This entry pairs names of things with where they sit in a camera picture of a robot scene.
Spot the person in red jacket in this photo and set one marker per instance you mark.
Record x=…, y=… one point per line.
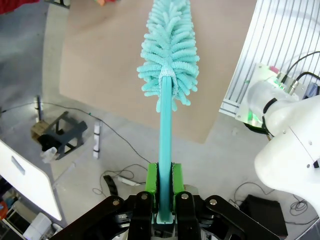
x=12, y=5

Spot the ribbed aluminium profile deck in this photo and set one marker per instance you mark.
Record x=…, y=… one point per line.
x=275, y=25

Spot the small white table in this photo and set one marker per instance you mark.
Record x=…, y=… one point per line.
x=30, y=180

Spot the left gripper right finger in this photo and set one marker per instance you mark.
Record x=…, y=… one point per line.
x=188, y=217

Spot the red paper scrap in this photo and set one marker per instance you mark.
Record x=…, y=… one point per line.
x=111, y=1

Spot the brown cardboard box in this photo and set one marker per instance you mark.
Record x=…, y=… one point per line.
x=37, y=130

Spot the two-tier wooden shelf black frame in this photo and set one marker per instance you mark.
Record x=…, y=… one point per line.
x=62, y=3

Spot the black box on floor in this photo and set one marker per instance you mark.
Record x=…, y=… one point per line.
x=262, y=212

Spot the orange paper scrap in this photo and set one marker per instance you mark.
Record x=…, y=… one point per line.
x=100, y=2

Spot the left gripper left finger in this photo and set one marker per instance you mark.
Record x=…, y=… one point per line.
x=141, y=217

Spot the short black floor post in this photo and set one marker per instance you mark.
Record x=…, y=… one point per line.
x=39, y=107

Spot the black metal stool frame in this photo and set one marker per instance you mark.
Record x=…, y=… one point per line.
x=75, y=128

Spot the white plastic container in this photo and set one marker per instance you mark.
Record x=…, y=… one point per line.
x=37, y=225

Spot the clear plastic bottle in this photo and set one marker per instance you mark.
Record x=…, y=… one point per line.
x=50, y=153

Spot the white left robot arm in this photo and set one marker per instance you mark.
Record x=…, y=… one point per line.
x=287, y=155

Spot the teal chenille duster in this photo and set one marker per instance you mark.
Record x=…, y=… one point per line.
x=165, y=137

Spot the white floor power strip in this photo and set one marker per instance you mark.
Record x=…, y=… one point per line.
x=128, y=181

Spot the white upright power strip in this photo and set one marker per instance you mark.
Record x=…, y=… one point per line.
x=97, y=147

